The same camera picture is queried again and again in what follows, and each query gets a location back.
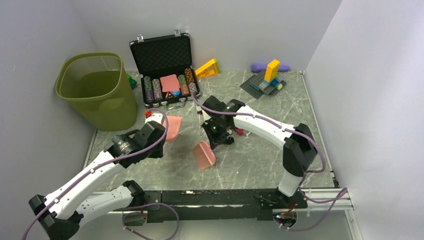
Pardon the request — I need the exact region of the pink plastic dustpan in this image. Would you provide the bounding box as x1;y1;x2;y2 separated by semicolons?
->
162;115;183;142

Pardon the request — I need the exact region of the pink hand brush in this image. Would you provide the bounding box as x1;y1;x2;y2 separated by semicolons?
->
192;141;216;170

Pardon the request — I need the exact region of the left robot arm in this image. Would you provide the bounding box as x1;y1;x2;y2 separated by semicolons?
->
28;120;168;240

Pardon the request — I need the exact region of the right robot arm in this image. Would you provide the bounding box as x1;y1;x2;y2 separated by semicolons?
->
197;96;323;208

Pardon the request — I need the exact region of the magenta paper scrap right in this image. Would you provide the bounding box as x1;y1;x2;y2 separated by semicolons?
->
235;128;244;135

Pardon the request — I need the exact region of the pink card in case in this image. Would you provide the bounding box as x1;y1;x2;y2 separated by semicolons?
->
159;74;180;93

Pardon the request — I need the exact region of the green toy behind bin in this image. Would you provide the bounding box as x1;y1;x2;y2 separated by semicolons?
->
127;74;137;90

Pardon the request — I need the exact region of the grey building brick assembly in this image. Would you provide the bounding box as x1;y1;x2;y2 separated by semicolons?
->
240;71;287;100

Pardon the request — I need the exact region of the yellow triangular toy block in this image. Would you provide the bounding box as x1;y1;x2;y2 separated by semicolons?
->
195;58;221;79

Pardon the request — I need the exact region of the black poker chip case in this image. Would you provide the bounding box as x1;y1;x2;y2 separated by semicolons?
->
129;30;202;108

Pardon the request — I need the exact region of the purple cylinder toy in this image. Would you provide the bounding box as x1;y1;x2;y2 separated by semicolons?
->
250;63;291;73

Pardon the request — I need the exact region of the green mesh waste bin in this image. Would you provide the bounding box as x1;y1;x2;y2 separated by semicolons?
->
55;52;137;132

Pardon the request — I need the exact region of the yellow tall building brick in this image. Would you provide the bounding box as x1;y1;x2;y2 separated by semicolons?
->
263;59;280;83

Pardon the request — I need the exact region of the black mounting base bar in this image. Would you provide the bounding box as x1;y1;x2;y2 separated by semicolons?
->
110;188;309;223

